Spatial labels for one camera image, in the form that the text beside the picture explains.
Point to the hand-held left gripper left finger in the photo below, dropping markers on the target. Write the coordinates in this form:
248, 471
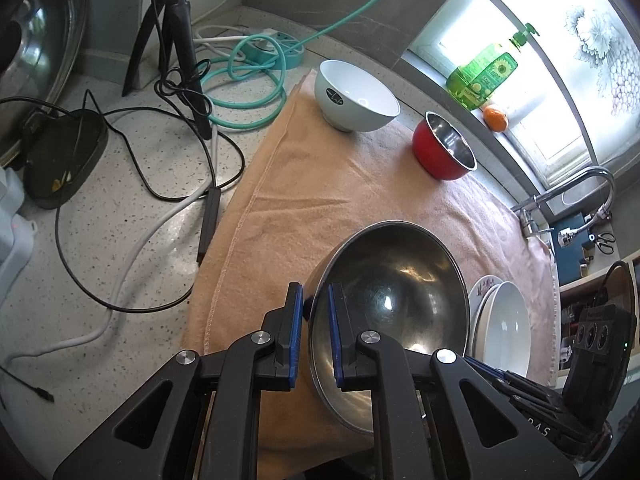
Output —
296, 332

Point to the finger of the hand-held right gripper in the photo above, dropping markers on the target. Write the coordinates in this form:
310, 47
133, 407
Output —
520, 385

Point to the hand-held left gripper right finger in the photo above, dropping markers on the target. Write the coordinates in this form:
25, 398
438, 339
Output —
337, 335

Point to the stainless steel bowl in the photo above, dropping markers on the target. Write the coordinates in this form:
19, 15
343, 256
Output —
400, 280

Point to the floral white plate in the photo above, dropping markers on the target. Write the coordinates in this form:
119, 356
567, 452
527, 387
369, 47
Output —
484, 305
481, 287

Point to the red steel bowl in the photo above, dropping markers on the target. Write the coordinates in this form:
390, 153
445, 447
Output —
430, 155

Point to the pale blue white bowl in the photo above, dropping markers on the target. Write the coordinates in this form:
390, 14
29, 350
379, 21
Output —
350, 110

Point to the blue cutting board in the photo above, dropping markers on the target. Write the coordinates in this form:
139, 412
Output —
570, 265

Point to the black scissors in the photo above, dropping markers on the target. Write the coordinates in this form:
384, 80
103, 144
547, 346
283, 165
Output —
606, 246

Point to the chrome pull-out sprayer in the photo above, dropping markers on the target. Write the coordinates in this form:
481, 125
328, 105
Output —
570, 237

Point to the pink towel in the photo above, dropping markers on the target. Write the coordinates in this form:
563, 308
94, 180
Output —
280, 195

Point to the chrome kitchen faucet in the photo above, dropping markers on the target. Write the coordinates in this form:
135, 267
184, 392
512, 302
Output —
529, 220

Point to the orange tangerine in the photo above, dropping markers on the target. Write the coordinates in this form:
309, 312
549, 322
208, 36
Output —
495, 119

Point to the teal power strip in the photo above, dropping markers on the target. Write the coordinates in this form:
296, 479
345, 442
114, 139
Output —
292, 57

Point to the dark oval tray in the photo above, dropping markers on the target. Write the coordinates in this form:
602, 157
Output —
60, 160

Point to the green dish soap bottle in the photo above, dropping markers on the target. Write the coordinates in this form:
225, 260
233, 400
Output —
480, 77

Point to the white power strip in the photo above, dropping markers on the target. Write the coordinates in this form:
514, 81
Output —
12, 225

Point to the black tripod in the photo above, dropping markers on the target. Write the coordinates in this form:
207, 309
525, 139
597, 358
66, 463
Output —
180, 25

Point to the white window frame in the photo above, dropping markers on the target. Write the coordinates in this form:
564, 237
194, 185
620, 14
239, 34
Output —
550, 60

